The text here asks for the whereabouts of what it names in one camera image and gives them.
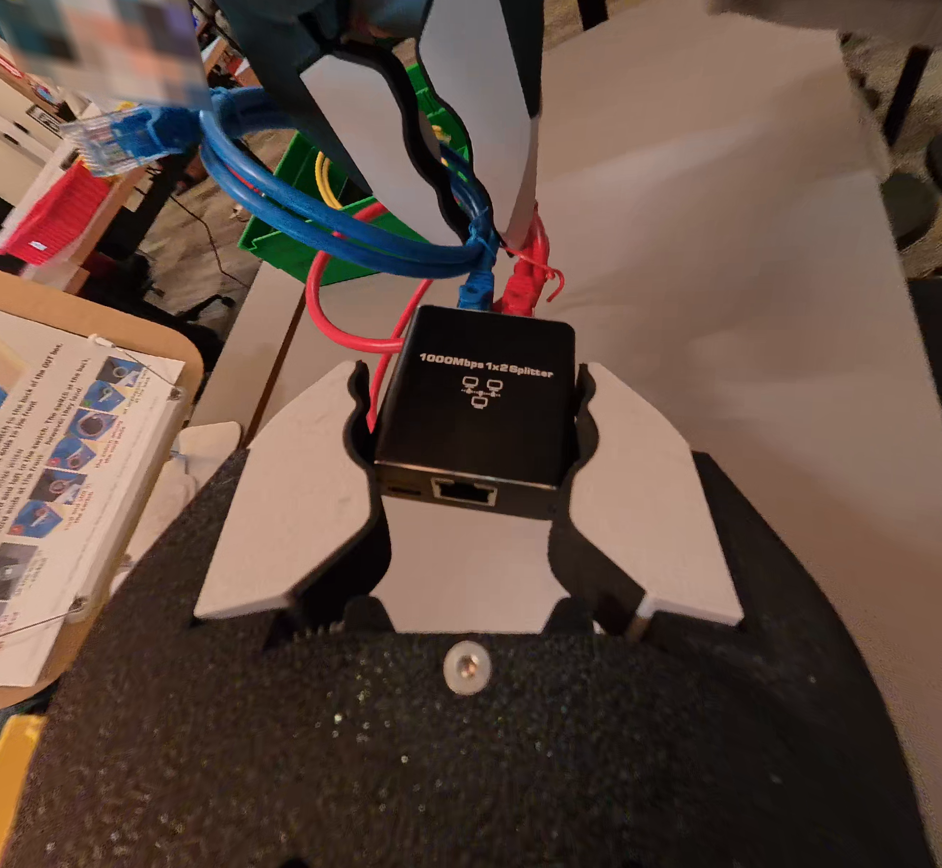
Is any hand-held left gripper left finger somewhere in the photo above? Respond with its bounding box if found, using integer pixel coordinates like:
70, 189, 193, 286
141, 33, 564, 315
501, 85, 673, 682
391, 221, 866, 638
193, 359, 394, 622

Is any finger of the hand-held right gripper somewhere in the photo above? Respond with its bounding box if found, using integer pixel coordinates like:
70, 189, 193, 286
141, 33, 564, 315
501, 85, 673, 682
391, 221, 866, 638
298, 42, 475, 247
414, 0, 547, 245

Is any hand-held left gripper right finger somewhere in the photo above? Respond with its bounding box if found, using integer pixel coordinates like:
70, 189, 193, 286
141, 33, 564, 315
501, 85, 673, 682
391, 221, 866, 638
548, 360, 746, 642

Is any blue ethernet cable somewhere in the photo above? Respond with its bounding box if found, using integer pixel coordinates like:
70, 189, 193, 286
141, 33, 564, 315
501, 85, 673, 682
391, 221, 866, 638
60, 84, 509, 313

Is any green plastic bin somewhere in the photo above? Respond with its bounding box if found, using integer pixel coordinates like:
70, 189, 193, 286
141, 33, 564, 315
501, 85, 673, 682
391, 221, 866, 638
237, 62, 472, 288

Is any red ethernet cable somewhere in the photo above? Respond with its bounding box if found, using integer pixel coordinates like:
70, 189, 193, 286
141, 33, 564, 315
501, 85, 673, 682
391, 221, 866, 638
305, 200, 568, 435

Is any black ethernet splitter box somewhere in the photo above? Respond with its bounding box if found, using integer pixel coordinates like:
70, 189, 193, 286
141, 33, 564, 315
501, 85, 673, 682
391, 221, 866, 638
371, 305, 576, 522

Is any printed instruction sheet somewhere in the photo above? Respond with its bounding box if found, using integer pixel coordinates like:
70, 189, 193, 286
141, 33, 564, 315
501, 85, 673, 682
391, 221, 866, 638
0, 309, 185, 688

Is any wooden instruction board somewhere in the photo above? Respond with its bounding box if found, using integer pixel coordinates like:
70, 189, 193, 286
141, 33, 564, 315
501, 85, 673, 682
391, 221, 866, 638
0, 272, 206, 707

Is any red parts tray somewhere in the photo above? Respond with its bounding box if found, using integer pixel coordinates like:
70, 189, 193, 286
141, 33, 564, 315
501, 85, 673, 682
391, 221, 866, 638
0, 160, 111, 265

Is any yellow plastic bin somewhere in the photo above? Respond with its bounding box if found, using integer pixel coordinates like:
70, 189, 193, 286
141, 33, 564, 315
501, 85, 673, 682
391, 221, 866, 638
0, 713, 45, 810

